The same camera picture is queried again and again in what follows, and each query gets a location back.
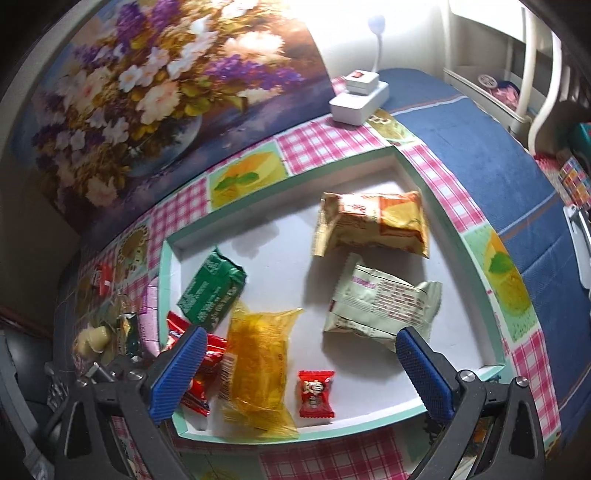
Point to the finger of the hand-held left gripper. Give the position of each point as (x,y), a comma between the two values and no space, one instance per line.
(111,367)

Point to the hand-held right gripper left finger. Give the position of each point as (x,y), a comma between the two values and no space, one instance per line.
(178,374)

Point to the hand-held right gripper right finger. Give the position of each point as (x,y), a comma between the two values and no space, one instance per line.
(422,369)

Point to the pale yellow pudding cup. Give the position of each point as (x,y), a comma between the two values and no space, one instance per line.
(94,342)

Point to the red snack packet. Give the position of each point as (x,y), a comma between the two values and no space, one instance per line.
(214,353)

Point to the pink snack packet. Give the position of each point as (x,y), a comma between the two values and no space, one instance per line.
(150,323)

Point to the yellow transparent snack packet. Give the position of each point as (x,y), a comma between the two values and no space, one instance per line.
(256,364)

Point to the small red snack box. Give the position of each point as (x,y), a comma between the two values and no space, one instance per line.
(102,279)

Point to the dark green snack packet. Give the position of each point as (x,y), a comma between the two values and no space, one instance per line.
(210,288)

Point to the small red candy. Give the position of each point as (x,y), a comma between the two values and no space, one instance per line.
(315,392)

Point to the beige and orange snack packet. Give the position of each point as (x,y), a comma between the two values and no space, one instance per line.
(374,221)

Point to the white tray with teal rim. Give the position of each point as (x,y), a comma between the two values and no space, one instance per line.
(286,230)

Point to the crumpled blue and white wrapper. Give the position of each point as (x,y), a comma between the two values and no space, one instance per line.
(57,392)

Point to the white device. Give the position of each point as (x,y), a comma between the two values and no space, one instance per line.
(582,249)

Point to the blue plaid cloth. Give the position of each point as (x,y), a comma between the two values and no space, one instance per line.
(485,152)

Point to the colourful cube box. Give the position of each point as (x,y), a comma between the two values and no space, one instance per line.
(575,180)

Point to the teal box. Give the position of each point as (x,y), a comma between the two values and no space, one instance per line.
(582,141)

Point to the flower painting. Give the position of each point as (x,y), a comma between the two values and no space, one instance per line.
(161,92)

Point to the pink and blue round item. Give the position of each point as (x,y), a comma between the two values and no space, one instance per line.
(508,94)

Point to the white plug adapter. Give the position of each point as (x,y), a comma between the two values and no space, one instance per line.
(362,81)

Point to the tape roll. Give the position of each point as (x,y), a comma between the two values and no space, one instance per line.
(487,81)

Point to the white shelf rack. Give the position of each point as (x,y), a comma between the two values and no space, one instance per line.
(530,60)

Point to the small white lamp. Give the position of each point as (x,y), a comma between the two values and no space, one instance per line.
(376,23)

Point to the brown wooden frame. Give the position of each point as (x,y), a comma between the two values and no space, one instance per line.
(23,321)

